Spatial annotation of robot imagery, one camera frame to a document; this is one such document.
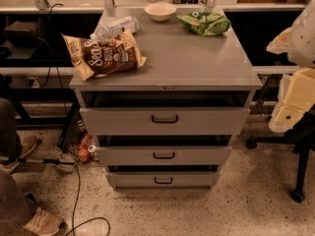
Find green chip bag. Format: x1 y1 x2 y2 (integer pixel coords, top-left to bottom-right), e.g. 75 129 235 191
176 12 231 36

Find grey metal drawer cabinet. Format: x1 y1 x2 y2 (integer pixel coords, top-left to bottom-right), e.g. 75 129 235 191
70 9 261 175

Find brown sea salt chip bag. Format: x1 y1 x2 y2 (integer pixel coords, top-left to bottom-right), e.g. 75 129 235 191
63 29 147 81

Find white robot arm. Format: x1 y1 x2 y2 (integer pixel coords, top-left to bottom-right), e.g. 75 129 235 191
267 0 315 133

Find black grabber stick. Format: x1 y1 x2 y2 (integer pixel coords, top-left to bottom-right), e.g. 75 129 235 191
0 156 75 165

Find person leg with tan shoe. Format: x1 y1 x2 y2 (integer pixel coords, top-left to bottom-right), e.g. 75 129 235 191
0 170 63 236

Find black floor cable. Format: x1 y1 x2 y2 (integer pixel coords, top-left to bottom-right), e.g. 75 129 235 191
63 147 112 236

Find grey top drawer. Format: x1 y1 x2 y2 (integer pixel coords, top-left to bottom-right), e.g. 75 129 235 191
80 107 249 136

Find orange soda cans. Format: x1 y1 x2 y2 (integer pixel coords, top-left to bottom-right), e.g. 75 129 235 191
77 134 95 162

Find black rolling chair base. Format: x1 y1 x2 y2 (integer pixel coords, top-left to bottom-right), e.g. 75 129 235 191
245 110 315 203

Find grey bottom drawer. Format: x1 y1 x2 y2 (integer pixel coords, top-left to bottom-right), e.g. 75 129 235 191
106 172 220 189

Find white ceramic bowl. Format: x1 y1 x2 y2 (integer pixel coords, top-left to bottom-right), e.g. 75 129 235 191
144 2 176 22

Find grey drawer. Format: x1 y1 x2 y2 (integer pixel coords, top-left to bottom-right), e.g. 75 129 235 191
95 146 231 166
80 107 249 136
106 172 220 189

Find dark box under bench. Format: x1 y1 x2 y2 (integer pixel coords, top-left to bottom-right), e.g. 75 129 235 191
4 21 40 47

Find grey middle drawer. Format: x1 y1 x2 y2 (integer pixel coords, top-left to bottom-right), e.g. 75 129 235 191
95 146 231 166

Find clear plastic water bottle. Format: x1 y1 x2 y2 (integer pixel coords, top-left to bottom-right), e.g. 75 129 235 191
90 16 139 40

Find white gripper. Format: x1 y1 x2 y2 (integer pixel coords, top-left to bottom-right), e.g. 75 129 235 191
266 28 315 133

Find person leg with brown shoe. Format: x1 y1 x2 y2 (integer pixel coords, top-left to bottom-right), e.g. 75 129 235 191
0 97 39 175

